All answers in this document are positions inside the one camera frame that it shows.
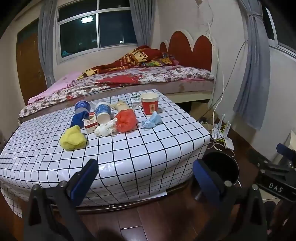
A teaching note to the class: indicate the white tissue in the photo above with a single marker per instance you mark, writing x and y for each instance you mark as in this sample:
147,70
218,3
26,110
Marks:
103,130

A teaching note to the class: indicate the large window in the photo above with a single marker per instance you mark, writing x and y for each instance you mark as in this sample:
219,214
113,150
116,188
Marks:
92,27

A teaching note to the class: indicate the pink sheet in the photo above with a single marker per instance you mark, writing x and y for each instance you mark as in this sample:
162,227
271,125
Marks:
57,88

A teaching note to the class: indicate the beige paper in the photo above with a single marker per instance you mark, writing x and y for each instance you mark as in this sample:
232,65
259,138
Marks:
120,105

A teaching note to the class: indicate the red patterned blanket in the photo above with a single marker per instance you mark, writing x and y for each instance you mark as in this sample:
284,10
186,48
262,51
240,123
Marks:
136,56

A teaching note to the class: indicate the green and white milk carton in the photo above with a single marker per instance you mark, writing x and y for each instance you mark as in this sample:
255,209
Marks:
135,99

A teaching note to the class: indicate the dark blue sock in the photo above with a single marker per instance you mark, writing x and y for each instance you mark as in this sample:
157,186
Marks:
78,119

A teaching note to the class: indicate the yellow crumpled cloth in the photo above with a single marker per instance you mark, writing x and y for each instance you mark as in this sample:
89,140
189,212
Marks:
72,139

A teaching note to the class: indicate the white router with antennas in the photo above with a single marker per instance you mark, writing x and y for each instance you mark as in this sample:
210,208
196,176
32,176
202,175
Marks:
229,143
216,132

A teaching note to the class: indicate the bed with floral sheet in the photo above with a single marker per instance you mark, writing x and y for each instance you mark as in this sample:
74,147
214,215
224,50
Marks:
138,77

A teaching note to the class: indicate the wooden door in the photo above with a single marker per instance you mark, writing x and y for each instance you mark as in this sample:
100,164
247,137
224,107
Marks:
30,67

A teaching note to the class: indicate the red plastic bag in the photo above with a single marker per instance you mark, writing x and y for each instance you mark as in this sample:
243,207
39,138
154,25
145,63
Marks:
124,120

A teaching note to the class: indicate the red paper cup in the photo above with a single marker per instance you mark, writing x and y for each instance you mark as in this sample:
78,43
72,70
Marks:
149,106

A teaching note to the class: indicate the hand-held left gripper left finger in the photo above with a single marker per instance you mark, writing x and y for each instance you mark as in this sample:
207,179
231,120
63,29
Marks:
84,178

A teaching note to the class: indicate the red and white cigarette box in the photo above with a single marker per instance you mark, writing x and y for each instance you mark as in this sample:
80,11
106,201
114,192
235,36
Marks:
90,125

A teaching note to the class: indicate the blue face mask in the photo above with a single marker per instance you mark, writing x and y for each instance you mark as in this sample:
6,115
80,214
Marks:
150,121

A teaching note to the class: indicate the white checkered tablecloth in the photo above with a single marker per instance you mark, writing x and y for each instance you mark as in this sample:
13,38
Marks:
138,157

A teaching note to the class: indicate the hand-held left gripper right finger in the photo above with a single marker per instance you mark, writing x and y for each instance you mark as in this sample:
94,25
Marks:
205,180

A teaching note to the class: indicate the red scalloped headboard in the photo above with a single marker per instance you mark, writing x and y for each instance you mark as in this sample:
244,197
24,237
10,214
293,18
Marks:
196,53

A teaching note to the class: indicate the blue and white paper cup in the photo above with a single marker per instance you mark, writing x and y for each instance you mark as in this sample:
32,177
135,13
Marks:
101,111

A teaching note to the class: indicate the side window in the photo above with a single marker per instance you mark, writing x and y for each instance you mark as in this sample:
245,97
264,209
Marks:
272,30

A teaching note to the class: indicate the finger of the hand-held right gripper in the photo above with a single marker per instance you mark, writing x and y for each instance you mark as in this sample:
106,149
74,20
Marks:
285,150
266,165

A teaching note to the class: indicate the black trash bin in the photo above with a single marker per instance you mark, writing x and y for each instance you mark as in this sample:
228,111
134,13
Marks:
219,162

